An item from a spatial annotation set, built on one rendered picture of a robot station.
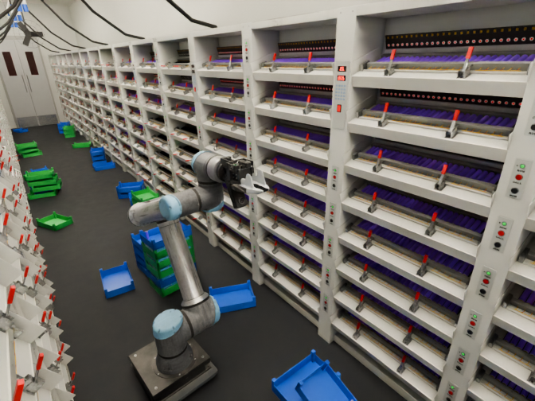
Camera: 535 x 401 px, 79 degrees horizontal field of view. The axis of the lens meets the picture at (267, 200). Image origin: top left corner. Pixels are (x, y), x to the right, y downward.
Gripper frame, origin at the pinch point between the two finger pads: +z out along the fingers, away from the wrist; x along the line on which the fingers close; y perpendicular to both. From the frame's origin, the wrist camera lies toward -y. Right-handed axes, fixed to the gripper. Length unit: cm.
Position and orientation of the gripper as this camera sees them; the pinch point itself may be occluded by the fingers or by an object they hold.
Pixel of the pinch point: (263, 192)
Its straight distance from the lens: 97.2
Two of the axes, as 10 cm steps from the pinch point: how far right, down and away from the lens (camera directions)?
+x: 7.6, -2.8, 5.9
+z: 6.5, 2.8, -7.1
